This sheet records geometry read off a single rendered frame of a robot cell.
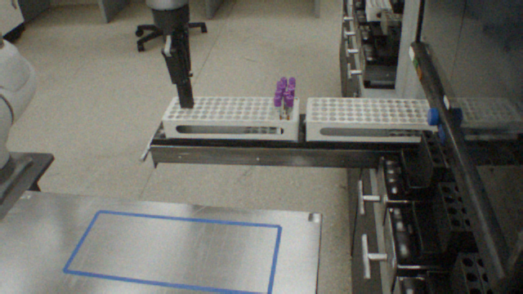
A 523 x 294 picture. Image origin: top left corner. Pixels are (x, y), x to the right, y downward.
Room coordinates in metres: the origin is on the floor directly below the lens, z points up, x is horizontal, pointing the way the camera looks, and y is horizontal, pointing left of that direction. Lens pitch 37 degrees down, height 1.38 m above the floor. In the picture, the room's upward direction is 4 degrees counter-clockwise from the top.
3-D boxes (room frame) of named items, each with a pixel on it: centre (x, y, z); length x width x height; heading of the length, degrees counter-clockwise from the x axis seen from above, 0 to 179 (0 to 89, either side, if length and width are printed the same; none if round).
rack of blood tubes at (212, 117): (0.84, 0.07, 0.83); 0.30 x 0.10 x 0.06; 82
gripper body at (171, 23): (0.85, 0.17, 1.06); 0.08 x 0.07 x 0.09; 172
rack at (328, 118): (0.79, -0.24, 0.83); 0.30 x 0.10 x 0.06; 82
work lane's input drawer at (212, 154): (0.82, -0.06, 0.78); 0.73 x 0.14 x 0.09; 82
